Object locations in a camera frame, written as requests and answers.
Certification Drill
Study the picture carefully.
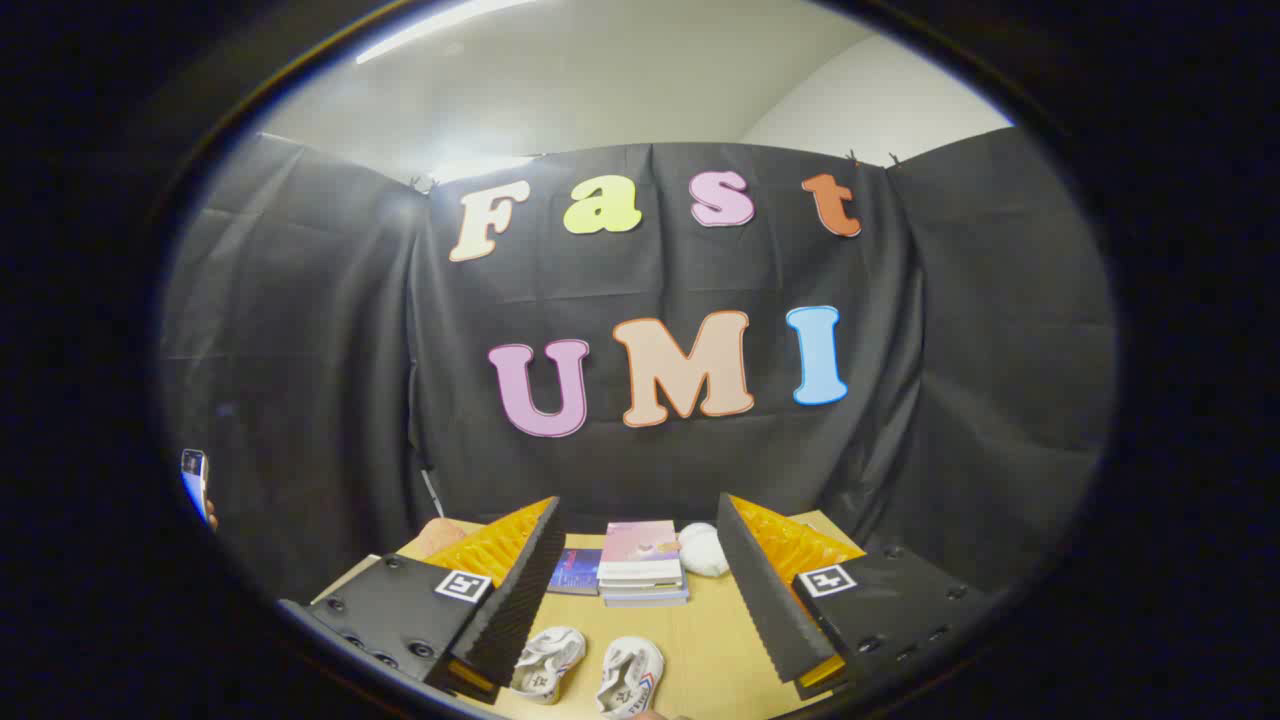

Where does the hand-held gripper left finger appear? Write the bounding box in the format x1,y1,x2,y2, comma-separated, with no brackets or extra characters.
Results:
278,497,566,704

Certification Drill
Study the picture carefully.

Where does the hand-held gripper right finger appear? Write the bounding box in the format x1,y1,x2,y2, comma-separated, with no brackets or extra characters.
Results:
717,493,991,701

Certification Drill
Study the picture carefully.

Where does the white canvas shoe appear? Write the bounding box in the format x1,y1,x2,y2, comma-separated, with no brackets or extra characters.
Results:
595,637,665,719
510,626,588,705

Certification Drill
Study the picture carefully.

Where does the blue cover book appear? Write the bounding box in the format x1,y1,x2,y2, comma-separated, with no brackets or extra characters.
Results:
547,548,604,597

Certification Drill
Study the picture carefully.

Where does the white fluffy ball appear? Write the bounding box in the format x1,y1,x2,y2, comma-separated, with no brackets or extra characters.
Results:
677,522,731,578

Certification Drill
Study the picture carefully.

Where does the orange fuzzy ball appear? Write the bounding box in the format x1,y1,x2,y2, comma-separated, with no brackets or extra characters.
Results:
415,517,471,559

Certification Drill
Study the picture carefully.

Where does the white cover book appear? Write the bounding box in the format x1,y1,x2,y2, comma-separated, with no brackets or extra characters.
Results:
600,576,687,598

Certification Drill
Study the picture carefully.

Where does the pink cover book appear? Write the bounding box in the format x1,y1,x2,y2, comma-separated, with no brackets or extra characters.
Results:
598,520,684,584

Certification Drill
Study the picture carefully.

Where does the black backdrop cloth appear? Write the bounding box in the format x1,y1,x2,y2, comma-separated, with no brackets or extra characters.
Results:
160,128,1116,601

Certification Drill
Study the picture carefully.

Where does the smartphone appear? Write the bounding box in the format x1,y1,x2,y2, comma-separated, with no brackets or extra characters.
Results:
180,449,210,523

